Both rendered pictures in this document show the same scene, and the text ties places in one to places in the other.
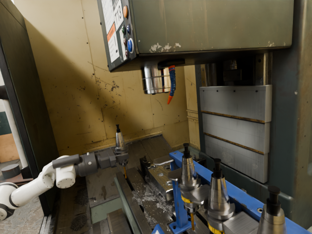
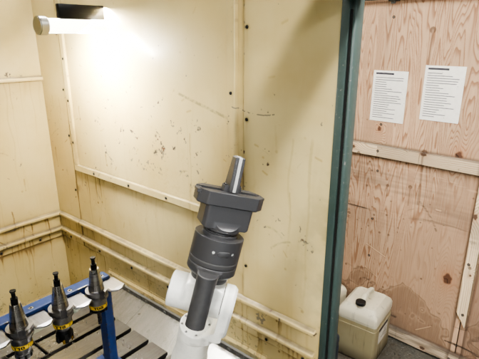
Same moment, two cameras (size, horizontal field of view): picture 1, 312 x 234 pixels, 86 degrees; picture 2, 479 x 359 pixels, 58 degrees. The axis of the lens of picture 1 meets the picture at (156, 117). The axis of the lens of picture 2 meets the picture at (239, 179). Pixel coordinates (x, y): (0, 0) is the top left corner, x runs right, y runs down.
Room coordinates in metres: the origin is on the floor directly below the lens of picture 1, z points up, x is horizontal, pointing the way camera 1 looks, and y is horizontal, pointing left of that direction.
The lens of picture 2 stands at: (0.34, 1.01, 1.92)
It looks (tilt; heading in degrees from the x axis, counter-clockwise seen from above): 18 degrees down; 243
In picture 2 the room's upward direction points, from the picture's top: straight up
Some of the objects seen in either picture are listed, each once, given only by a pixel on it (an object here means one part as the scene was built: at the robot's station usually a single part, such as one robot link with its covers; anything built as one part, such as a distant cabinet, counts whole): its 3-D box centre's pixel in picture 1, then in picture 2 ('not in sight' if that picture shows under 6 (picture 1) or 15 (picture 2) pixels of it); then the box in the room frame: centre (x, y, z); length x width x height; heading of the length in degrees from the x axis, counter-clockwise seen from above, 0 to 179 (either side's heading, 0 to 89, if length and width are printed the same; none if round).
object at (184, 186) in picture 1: (189, 183); (19, 330); (0.41, -0.07, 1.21); 0.06 x 0.06 x 0.03
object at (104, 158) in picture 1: (100, 160); not in sight; (0.70, 0.27, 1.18); 0.13 x 0.12 x 0.10; 23
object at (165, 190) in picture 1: (172, 174); not in sight; (0.87, -0.05, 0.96); 0.29 x 0.23 x 0.05; 23
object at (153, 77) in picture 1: (158, 79); not in sight; (0.82, -0.03, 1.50); 0.16 x 0.16 x 0.12
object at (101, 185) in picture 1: (136, 165); not in sight; (1.43, 0.23, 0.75); 0.89 x 0.67 x 0.26; 113
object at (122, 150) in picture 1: (121, 148); not in sight; (0.73, 0.18, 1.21); 0.06 x 0.06 x 0.03
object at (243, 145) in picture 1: (229, 127); not in sight; (1.00, -0.44, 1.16); 0.48 x 0.05 x 0.51; 23
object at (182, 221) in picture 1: (179, 194); not in sight; (0.59, -0.06, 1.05); 0.10 x 0.05 x 0.30; 113
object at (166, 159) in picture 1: (162, 160); not in sight; (0.56, 0.00, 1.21); 0.07 x 0.05 x 0.01; 113
